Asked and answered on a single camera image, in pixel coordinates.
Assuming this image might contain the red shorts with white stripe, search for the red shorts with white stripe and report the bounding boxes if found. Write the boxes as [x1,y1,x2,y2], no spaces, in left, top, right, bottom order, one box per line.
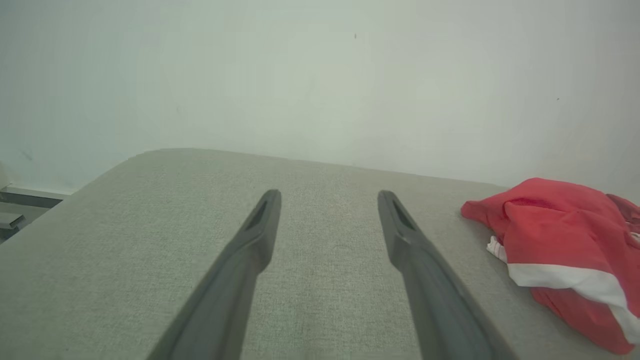
[460,177,640,356]

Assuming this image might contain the white skirting board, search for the white skirting board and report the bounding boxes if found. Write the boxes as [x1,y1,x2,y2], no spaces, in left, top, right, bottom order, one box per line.
[0,184,75,209]

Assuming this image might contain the grey fabric sofa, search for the grey fabric sofa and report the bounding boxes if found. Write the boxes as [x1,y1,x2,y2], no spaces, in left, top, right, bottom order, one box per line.
[0,148,640,360]

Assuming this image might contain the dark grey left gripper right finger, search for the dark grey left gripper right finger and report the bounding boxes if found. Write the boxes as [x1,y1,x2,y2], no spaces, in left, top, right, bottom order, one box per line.
[377,190,517,360]

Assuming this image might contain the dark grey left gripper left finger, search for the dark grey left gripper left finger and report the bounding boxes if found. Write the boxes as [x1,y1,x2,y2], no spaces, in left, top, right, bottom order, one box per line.
[147,189,283,360]

